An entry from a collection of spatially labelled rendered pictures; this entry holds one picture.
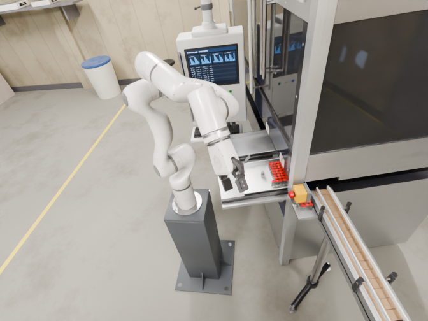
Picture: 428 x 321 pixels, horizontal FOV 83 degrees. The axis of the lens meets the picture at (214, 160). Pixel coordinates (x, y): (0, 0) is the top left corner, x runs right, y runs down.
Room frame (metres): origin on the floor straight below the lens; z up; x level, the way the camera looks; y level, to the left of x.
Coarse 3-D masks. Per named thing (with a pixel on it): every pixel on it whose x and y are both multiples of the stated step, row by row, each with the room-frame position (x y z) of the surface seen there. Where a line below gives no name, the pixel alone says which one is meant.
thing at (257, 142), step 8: (232, 136) 1.53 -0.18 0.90; (240, 136) 1.53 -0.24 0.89; (248, 136) 1.52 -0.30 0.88; (256, 136) 1.50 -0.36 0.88; (264, 136) 1.48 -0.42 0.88; (232, 144) 1.41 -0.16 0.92; (240, 144) 1.44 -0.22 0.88; (248, 144) 1.42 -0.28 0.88; (256, 144) 1.41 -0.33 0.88; (264, 144) 1.39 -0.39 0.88; (272, 144) 1.38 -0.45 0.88; (240, 152) 1.35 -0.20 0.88; (248, 152) 1.33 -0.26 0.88; (256, 152) 1.32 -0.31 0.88; (264, 152) 1.27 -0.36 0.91; (272, 152) 1.27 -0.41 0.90
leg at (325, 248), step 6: (324, 240) 0.66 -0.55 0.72; (324, 246) 0.65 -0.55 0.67; (318, 252) 0.68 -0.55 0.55; (324, 252) 0.64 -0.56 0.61; (318, 258) 0.66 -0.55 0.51; (324, 258) 0.64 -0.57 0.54; (318, 264) 0.65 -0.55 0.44; (318, 270) 0.64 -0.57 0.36; (312, 276) 0.66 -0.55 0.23; (312, 282) 0.65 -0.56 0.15
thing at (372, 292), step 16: (320, 192) 0.81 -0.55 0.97; (320, 208) 0.70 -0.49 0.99; (336, 208) 0.72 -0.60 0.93; (320, 224) 0.68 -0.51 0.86; (336, 224) 0.61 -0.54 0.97; (352, 224) 0.61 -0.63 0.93; (336, 240) 0.55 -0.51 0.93; (352, 240) 0.54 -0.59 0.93; (336, 256) 0.50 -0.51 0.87; (352, 256) 0.45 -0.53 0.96; (368, 256) 0.44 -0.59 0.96; (352, 272) 0.40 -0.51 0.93; (368, 272) 0.39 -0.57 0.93; (352, 288) 0.35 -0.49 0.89; (368, 288) 0.32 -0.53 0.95; (384, 288) 0.32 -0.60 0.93; (368, 304) 0.27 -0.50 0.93; (384, 304) 0.26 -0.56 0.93; (400, 304) 0.25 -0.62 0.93; (368, 320) 0.23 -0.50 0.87; (384, 320) 0.21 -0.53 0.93; (400, 320) 0.21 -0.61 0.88
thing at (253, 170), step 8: (264, 160) 1.19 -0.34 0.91; (272, 160) 1.19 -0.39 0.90; (248, 168) 1.17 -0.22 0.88; (256, 168) 1.16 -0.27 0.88; (264, 168) 1.15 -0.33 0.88; (248, 176) 1.09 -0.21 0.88; (256, 176) 1.08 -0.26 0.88; (264, 176) 1.07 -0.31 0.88; (248, 184) 1.03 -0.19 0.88; (256, 184) 1.02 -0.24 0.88; (264, 184) 1.01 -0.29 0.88; (248, 192) 0.94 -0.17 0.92; (256, 192) 0.93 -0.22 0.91; (264, 192) 0.93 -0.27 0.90
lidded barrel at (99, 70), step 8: (104, 56) 4.96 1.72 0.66; (88, 64) 4.64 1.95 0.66; (96, 64) 4.56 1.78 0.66; (104, 64) 4.61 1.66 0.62; (88, 72) 4.56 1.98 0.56; (96, 72) 4.53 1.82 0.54; (104, 72) 4.58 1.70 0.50; (112, 72) 4.72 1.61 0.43; (96, 80) 4.54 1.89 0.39; (104, 80) 4.56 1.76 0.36; (112, 80) 4.65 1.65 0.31; (96, 88) 4.58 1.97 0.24; (104, 88) 4.55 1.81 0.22; (112, 88) 4.61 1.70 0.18; (104, 96) 4.56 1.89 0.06; (112, 96) 4.59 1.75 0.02
